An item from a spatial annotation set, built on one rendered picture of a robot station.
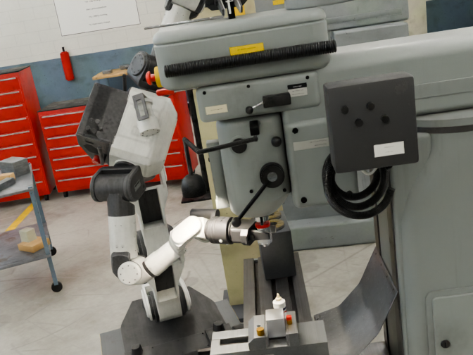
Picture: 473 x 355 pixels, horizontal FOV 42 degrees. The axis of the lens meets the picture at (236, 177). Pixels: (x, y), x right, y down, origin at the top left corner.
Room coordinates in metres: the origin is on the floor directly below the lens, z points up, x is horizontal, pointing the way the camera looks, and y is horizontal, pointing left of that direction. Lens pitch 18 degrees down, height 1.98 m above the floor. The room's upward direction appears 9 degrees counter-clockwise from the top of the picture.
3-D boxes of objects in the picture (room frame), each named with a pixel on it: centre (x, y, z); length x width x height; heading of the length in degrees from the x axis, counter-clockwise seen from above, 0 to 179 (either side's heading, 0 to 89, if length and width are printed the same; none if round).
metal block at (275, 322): (1.59, -0.05, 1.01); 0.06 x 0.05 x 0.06; 176
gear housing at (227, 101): (1.76, -0.10, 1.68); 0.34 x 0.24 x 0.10; 87
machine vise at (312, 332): (1.59, -0.02, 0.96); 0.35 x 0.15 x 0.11; 86
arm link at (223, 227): (1.80, 0.02, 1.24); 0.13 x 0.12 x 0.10; 154
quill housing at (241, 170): (1.76, -0.06, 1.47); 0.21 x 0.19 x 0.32; 177
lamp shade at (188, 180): (1.71, 0.13, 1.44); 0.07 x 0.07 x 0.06
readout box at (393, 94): (1.41, -0.34, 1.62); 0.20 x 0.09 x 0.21; 87
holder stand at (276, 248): (2.20, -0.11, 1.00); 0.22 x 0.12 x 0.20; 0
